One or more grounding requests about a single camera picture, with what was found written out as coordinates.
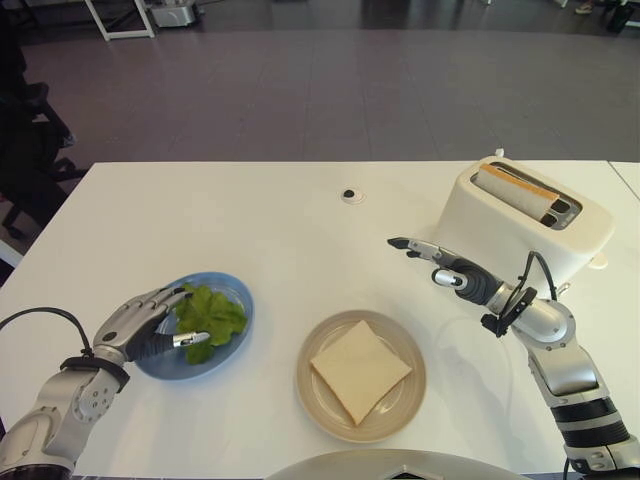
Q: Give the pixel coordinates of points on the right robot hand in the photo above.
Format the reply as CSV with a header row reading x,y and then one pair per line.
x,y
475,282

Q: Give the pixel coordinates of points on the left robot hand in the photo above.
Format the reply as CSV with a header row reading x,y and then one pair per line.
x,y
132,320

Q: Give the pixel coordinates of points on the green lettuce leaf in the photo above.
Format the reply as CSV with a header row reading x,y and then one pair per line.
x,y
220,315

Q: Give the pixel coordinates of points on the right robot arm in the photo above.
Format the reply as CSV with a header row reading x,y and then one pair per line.
x,y
570,370

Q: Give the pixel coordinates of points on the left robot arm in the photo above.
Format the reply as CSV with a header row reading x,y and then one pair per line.
x,y
55,415

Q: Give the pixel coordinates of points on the cream toaster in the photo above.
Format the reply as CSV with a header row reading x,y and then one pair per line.
x,y
480,220

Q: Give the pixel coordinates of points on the bread slice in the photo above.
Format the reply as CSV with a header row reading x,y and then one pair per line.
x,y
360,370
515,192

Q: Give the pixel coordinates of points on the beige plate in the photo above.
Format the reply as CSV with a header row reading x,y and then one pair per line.
x,y
400,350

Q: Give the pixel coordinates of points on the blue plate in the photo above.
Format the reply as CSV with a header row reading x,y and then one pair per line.
x,y
235,295

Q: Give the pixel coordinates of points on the robot body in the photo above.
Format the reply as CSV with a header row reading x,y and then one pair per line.
x,y
400,460

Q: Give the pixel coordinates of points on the black office chair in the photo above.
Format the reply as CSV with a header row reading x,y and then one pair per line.
x,y
25,140

